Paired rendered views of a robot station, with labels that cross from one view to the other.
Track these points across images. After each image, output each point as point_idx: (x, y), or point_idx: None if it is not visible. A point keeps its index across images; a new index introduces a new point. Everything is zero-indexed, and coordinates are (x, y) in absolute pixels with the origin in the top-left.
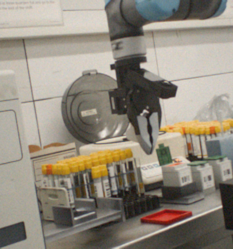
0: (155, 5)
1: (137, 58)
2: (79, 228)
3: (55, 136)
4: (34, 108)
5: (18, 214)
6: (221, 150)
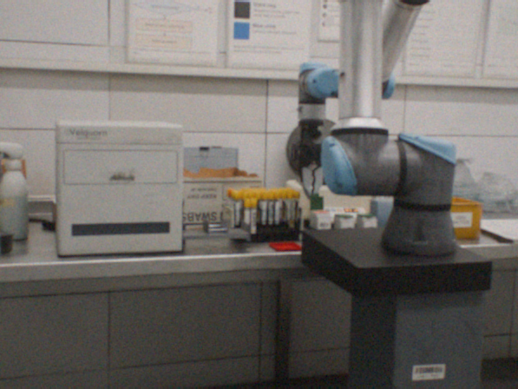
0: (316, 88)
1: (312, 122)
2: (211, 236)
3: (280, 166)
4: (265, 139)
5: (167, 216)
6: (378, 210)
